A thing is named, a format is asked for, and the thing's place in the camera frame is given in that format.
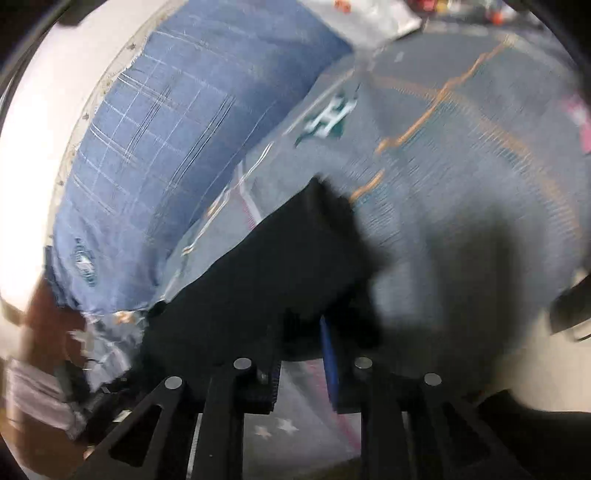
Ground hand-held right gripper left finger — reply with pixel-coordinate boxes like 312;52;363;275
69;357;283;480

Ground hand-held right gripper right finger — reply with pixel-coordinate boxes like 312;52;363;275
320;315;536;480

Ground black pants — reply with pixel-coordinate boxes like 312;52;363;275
139;178;387;416

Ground grey printed bed sheet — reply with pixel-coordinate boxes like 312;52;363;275
83;18;591;462

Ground pale grey cloth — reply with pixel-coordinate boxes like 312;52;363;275
4;360;86;439

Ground brown cushion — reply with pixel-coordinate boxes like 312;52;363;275
21;277;88;374

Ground blue plaid pillow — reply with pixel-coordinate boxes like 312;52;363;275
46;0;354;317

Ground white paper bag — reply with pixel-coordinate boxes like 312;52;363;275
318;0;423;47

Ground colourful clutter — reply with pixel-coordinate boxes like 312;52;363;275
409;0;509;24

